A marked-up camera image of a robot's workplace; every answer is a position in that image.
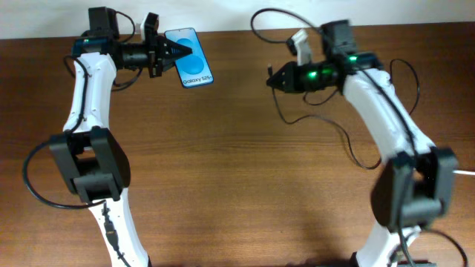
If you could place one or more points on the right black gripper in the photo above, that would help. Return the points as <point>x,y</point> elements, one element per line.
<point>294,76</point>

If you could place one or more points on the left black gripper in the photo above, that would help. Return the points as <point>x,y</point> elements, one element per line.
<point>158,48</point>

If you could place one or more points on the blue Galaxy smartphone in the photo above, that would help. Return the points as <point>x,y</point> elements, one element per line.
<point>193,69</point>

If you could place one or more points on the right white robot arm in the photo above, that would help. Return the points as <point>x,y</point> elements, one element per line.
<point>415,186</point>

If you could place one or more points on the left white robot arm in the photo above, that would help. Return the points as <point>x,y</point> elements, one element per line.
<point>90,160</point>

